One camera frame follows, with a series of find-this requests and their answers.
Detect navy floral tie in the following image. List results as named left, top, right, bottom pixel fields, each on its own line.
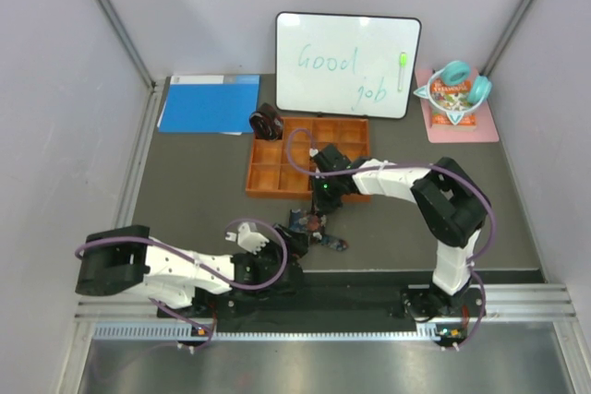
left=285, top=209, right=349, bottom=252

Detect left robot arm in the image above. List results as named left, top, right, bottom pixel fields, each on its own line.
left=75, top=220, right=309, bottom=317

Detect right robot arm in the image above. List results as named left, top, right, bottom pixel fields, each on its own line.
left=309, top=144, right=489, bottom=321

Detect orange compartment tray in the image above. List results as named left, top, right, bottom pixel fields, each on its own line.
left=246, top=117, right=370, bottom=200

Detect rolled dark red tie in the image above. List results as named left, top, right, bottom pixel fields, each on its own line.
left=248, top=103, right=283, bottom=141

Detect white dry-erase board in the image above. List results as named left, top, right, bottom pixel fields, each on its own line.
left=275, top=12, right=422, bottom=119

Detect blue folder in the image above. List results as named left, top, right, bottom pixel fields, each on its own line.
left=157, top=75, right=260, bottom=135

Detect green marker pen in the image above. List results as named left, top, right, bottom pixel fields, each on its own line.
left=397, top=52, right=407, bottom=92

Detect orange book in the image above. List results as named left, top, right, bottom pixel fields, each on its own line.
left=429, top=78, right=476, bottom=130

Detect pink mat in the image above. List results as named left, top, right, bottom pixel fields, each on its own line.
left=416, top=67, right=499, bottom=143

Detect teal cat-ear headphones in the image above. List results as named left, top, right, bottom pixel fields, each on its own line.
left=413, top=61, right=492, bottom=129

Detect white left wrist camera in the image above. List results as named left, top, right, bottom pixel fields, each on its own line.
left=225, top=221, right=270, bottom=256

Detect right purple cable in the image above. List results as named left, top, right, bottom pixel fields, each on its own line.
left=285, top=129, right=498, bottom=352

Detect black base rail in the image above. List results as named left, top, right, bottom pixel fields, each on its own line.
left=157, top=271, right=483, bottom=334

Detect grey cable duct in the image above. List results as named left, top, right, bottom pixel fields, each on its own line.
left=91, top=319, right=450, bottom=342

